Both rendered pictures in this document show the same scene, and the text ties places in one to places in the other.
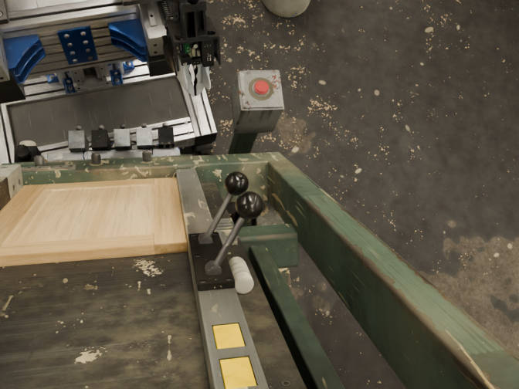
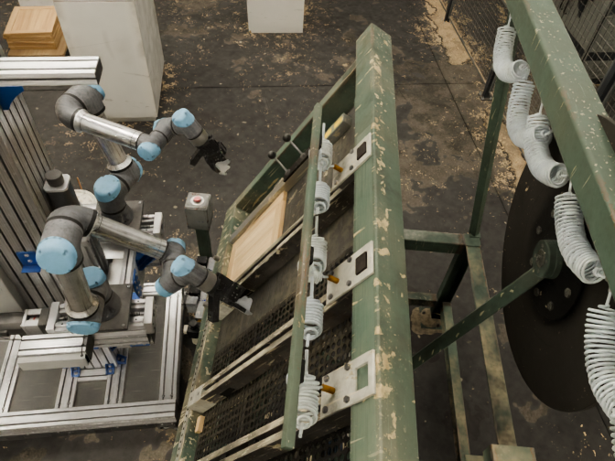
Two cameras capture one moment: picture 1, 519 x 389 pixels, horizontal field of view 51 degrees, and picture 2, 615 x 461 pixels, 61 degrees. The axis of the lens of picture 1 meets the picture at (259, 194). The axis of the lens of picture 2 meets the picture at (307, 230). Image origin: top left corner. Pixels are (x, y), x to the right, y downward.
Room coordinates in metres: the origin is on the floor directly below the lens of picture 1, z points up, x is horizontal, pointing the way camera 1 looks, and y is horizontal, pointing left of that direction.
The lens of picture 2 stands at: (-0.86, 1.32, 2.97)
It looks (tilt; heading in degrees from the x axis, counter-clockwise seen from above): 50 degrees down; 305
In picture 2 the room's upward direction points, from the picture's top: 5 degrees clockwise
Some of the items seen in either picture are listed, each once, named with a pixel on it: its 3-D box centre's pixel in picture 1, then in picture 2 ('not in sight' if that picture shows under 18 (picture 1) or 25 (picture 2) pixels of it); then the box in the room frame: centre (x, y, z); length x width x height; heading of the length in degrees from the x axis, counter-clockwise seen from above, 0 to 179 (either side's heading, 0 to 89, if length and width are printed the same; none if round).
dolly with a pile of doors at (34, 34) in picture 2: not in sight; (40, 35); (3.98, -0.83, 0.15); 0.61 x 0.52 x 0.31; 135
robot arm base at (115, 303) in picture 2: not in sight; (99, 300); (0.46, 0.88, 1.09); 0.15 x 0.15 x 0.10
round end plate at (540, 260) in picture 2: not in sight; (550, 259); (-0.89, 0.19, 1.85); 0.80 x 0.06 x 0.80; 125
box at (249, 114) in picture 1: (256, 103); (199, 211); (0.69, 0.14, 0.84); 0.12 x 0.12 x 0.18; 35
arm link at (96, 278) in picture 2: not in sight; (91, 285); (0.45, 0.89, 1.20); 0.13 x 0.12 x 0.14; 133
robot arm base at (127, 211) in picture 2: not in sight; (114, 210); (0.80, 0.53, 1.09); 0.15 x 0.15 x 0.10
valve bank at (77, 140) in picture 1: (103, 150); (198, 296); (0.38, 0.46, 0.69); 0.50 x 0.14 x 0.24; 125
